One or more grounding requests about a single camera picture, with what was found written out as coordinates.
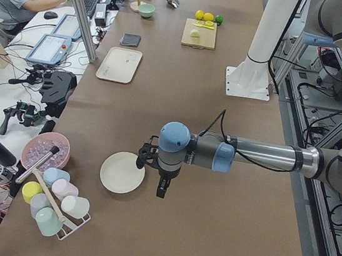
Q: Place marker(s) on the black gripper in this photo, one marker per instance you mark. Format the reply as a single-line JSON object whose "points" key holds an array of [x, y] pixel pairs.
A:
{"points": [[167, 173]]}

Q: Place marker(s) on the cream round plate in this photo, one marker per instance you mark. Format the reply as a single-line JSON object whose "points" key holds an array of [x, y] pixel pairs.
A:
{"points": [[119, 173]]}

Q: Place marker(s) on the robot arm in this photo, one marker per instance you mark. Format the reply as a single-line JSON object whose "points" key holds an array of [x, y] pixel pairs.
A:
{"points": [[218, 151]]}

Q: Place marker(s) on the cream rectangular rabbit tray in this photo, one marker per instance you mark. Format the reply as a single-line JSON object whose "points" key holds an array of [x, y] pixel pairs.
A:
{"points": [[119, 65]]}

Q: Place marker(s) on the white cup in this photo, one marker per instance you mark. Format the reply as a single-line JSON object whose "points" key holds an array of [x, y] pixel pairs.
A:
{"points": [[75, 206]]}

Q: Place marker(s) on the pink cup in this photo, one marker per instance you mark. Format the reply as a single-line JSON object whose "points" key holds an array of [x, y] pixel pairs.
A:
{"points": [[61, 188]]}

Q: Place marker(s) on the white cup rack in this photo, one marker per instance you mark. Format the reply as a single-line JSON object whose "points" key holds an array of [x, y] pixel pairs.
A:
{"points": [[70, 224]]}

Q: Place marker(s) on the blue cup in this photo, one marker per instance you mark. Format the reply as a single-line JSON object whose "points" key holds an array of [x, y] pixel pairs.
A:
{"points": [[52, 174]]}

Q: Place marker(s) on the metal muddler black tip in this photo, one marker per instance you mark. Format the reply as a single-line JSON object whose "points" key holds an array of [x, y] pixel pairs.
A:
{"points": [[54, 150]]}

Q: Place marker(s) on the pink bowl with ice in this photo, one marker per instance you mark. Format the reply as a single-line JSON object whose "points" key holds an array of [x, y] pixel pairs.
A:
{"points": [[41, 145]]}

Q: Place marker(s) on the mint green cup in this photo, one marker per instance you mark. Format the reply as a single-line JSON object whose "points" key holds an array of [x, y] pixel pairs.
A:
{"points": [[48, 222]]}

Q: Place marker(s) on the grey cup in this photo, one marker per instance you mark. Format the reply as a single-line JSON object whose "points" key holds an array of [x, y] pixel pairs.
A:
{"points": [[38, 202]]}

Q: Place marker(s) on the yellow cup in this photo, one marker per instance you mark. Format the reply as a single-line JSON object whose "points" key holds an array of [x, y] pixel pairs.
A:
{"points": [[31, 189]]}

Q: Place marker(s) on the black plastic stand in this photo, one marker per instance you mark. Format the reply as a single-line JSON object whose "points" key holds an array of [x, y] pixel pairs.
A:
{"points": [[57, 87]]}

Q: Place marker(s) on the dark grey folded cloth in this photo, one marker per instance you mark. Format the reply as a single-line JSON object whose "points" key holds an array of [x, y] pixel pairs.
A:
{"points": [[130, 40]]}

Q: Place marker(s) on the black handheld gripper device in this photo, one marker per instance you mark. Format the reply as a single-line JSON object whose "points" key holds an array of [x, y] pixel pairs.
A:
{"points": [[26, 115]]}

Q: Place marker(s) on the wooden cutting board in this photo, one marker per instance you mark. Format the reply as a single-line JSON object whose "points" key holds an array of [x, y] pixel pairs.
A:
{"points": [[207, 37]]}

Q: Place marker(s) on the yellow plastic knife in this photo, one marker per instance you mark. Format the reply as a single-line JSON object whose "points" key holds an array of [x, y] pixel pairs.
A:
{"points": [[203, 26]]}

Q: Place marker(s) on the lemon half slice lower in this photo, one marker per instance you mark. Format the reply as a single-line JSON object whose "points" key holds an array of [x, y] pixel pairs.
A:
{"points": [[209, 23]]}

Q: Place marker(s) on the whole lemon far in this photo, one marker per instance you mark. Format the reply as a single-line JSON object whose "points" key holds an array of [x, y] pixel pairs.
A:
{"points": [[199, 14]]}

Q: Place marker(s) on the green lime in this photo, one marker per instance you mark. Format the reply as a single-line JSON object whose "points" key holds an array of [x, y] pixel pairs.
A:
{"points": [[219, 19]]}

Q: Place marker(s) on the mint green bowl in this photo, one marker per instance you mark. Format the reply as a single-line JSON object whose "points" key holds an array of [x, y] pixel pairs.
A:
{"points": [[146, 10]]}

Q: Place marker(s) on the blue teach pendant near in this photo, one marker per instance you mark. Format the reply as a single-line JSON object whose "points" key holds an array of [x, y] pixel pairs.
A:
{"points": [[49, 50]]}

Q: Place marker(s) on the blue teach pendant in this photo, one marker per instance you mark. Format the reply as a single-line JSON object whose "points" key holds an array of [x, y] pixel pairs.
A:
{"points": [[68, 26], [49, 50]]}

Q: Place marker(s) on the blue teach pendant far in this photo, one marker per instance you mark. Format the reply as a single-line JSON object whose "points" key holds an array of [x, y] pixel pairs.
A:
{"points": [[68, 26]]}

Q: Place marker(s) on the black keyboard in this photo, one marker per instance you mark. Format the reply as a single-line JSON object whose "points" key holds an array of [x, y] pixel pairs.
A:
{"points": [[90, 7]]}

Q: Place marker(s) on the black computer mouse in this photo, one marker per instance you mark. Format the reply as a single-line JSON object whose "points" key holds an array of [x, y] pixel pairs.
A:
{"points": [[50, 15]]}

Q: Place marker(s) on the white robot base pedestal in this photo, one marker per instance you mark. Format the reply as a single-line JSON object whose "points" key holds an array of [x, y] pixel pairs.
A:
{"points": [[250, 79]]}

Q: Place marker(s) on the aluminium frame post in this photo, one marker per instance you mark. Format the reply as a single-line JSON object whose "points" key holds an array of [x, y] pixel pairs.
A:
{"points": [[85, 29]]}

